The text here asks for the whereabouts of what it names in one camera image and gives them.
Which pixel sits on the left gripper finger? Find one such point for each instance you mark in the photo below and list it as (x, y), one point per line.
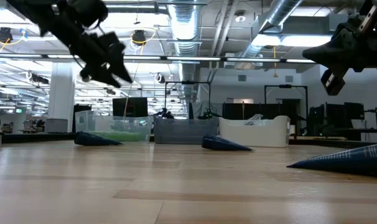
(120, 65)
(101, 74)

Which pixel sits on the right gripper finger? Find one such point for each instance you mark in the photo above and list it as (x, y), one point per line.
(331, 62)
(331, 49)

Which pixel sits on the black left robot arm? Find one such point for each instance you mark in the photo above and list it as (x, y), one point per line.
(51, 18)

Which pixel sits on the black background monitor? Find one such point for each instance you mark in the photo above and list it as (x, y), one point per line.
(129, 107)

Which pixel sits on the white square column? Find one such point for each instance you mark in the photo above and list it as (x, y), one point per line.
(61, 93)

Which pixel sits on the clear plastic bin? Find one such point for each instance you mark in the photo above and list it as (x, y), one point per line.
(92, 123)

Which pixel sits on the desk with black equipment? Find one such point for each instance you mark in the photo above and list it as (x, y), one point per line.
(334, 116)

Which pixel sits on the dark blue toiletry tube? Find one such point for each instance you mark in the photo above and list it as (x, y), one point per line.
(92, 140)
(219, 143)
(356, 163)

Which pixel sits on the grey box by column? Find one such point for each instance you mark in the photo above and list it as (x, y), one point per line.
(56, 126)

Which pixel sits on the long linear ceiling light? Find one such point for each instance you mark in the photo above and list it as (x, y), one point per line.
(191, 58)

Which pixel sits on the grey plastic bin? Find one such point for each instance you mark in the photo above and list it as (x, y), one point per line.
(185, 132)

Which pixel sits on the white plastic bin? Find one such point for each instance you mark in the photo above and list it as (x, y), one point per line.
(260, 135)

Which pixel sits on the black background rig frame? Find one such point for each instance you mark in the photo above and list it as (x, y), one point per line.
(285, 86)
(188, 82)

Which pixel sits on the silver round air duct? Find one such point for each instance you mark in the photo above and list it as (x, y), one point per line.
(183, 25)
(282, 11)

